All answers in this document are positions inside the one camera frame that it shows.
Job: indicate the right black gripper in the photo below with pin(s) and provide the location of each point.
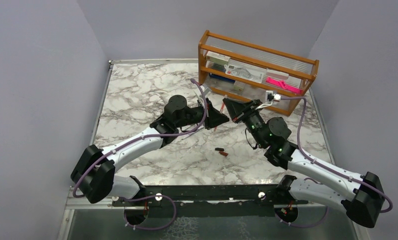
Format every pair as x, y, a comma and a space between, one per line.
235, 109

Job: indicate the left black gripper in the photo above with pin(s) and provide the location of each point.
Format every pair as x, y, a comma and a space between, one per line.
213, 117

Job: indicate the orange highlighter pen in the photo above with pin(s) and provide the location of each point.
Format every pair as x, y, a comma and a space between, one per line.
220, 111

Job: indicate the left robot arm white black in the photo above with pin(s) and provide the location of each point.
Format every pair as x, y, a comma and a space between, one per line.
94, 174

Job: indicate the small cream box lower shelf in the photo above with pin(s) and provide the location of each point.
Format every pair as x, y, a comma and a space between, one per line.
239, 86

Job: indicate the blue box lower shelf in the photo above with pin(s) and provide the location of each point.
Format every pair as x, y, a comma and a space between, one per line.
221, 78

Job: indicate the white printed flat package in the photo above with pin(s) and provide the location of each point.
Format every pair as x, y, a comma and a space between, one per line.
245, 71

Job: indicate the wooden orange shelf rack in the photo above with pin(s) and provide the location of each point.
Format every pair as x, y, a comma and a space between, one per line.
302, 71

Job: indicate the white pink flat box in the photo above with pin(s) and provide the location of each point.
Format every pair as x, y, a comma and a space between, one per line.
277, 74

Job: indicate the pink plastic item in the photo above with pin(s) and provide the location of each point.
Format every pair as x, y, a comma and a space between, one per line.
283, 85

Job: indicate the white box top shelf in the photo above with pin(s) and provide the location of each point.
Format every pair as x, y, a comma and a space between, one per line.
217, 58

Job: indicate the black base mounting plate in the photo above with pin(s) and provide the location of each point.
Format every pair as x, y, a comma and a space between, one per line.
202, 210

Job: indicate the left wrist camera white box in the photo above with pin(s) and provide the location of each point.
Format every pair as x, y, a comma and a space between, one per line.
204, 89

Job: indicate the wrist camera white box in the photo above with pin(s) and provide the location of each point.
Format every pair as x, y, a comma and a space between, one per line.
204, 89
272, 96

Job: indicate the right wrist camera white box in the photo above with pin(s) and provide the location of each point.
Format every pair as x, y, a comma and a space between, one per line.
272, 96

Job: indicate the aluminium frame rail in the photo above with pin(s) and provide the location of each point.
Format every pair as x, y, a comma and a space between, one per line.
183, 195

